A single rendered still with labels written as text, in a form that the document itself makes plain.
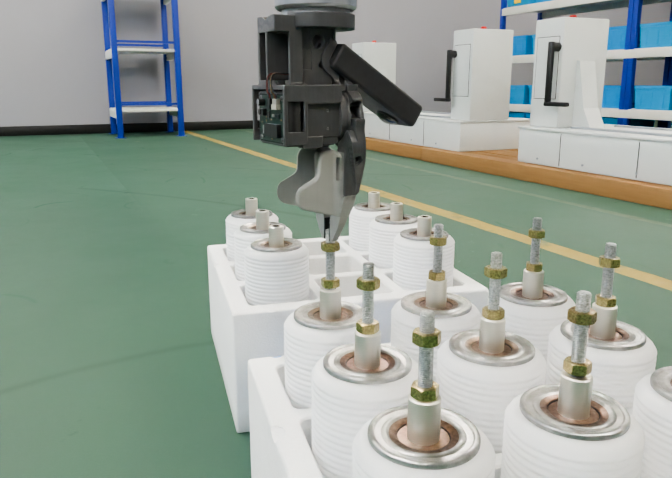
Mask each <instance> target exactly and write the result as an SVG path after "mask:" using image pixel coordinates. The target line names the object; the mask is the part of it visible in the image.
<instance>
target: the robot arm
mask: <svg viewBox="0 0 672 478"><path fill-rule="evenodd" d="M274 2H275V9H276V10H277V11H279V12H281V14H271V15H270V16H268V17H258V18H257V29H258V67H259V84H258V85H252V110H253V140H260V141H262V143H267V144H272V145H277V146H283V147H298V148H301V149H300V150H299V152H298V154H297V168H296V171H295V173H294V174H292V175H291V176H289V177H288V178H286V179H284V180H283V181H281V182H280V183H279V184H278V187H277V196H278V198H279V200H280V201H281V202H283V203H285V204H290V205H295V206H298V207H299V208H300V209H302V210H304V211H310V212H315V213H316V218H317V222H318V226H319V229H320V232H321V235H322V238H324V239H325V237H326V236H325V234H326V233H325V231H326V229H329V241H331V242H334V241H337V240H338V238H339V236H340V234H341V232H342V230H343V228H344V226H345V223H346V221H347V219H348V217H349V215H350V213H351V210H352V208H353V206H354V203H355V199H356V195H357V194H358V193H359V190H360V186H361V181H362V177H363V172H364V167H365V161H366V138H365V119H364V111H363V106H365V107H366V108H367V109H369V110H370V111H371V112H373V113H374V114H375V115H377V116H378V118H379V119H380V120H381V121H382V122H384V123H386V124H390V125H402V126H409V127H412V126H414V125H415V123H416V121H417V119H418V117H419V115H420V113H421V112H422V106H421V105H420V104H419V103H418V102H416V101H415V100H414V99H413V98H411V97H410V96H409V95H408V94H407V93H406V92H404V91H403V90H401V89H400V88H399V87H398V86H396V85H395V84H394V83H393V82H392V81H390V80H389V79H388V78H387V77H385V76H384V75H383V74H382V73H380V72H379V71H378V70H377V69H375V68H374V67H373V66H372V65H370V64H369V63H368V62H367V61H365V60H364V59H363V58H362V57H360V56H359V55H358V54H357V53H356V52H354V51H353V50H352V49H351V48H349V47H348V46H347V45H346V44H337V41H336V32H346V31H353V30H355V15H354V14H352V13H350V12H353V11H355V9H356V8H357V0H274ZM257 105H258V106H259V109H258V114H259V115H260V128H258V122H257ZM334 144H335V145H336V146H337V147H338V149H337V151H336V150H333V149H331V147H329V145H334Z"/></svg>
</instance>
